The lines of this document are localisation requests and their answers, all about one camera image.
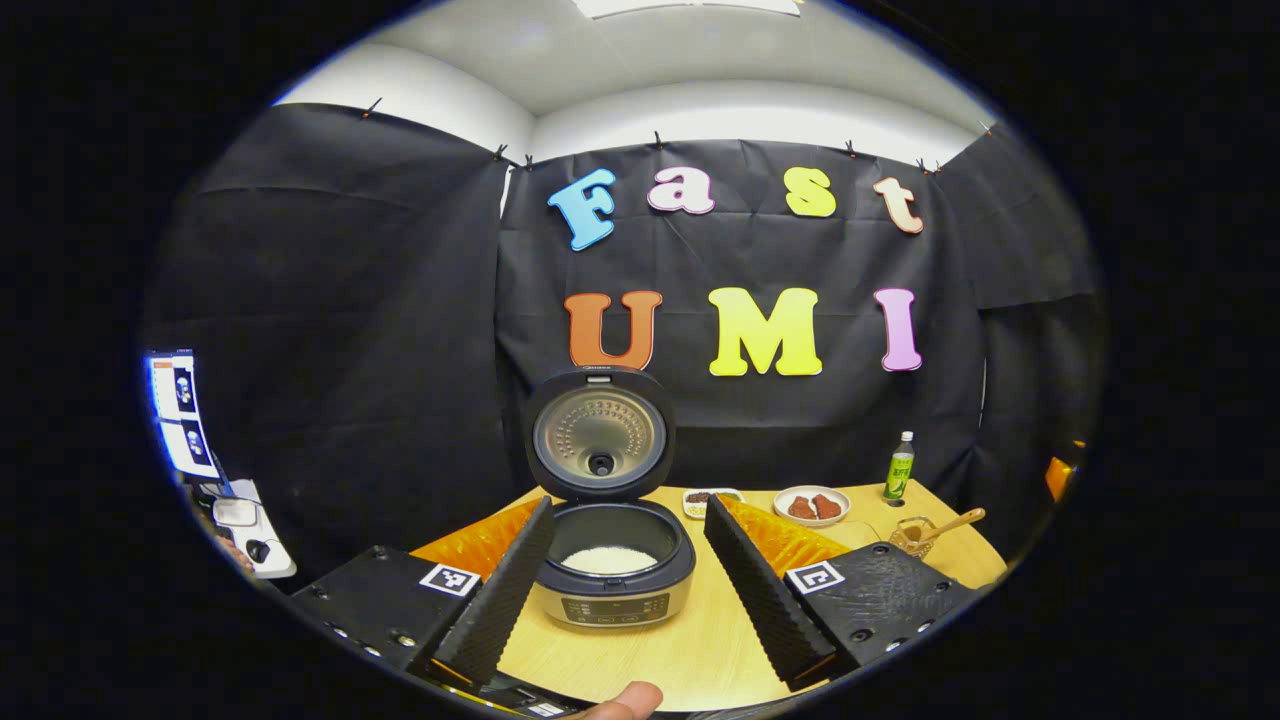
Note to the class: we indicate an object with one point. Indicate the wooden spoon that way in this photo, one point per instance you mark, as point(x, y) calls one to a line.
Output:
point(955, 521)

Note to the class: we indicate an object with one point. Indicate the green drink bottle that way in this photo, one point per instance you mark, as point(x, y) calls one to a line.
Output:
point(900, 468)

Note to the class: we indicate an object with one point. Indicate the white divided grain dish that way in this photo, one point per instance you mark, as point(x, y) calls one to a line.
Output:
point(705, 500)

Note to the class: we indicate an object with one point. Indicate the black computer mouse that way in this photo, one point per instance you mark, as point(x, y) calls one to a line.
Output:
point(258, 549)

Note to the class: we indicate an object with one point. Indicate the black and silver rice cooker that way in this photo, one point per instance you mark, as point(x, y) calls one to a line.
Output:
point(610, 470)

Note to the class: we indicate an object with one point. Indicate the white side desk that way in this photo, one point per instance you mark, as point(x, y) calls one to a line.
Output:
point(270, 565)

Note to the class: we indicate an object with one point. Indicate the long ceiling light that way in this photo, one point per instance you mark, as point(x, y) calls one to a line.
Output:
point(690, 5)

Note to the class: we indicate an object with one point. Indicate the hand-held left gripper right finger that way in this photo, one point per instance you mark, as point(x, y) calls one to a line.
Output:
point(765, 600)

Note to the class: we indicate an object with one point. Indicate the small white rounded box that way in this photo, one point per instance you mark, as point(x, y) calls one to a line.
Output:
point(235, 512)

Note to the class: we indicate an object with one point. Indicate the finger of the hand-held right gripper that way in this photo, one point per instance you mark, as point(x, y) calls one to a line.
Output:
point(1060, 478)

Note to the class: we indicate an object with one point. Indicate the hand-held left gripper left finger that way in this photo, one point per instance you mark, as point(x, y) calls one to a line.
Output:
point(500, 605)

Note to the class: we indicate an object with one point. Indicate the brown meat piece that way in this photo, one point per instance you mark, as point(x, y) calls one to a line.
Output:
point(801, 507)
point(826, 505)

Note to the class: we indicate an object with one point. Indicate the white round plate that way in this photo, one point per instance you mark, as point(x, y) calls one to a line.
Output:
point(812, 518)

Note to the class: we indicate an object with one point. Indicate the black backdrop cloth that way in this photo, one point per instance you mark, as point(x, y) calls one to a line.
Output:
point(380, 300)

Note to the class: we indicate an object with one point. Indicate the computer monitor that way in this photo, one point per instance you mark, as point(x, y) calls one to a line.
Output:
point(180, 415)

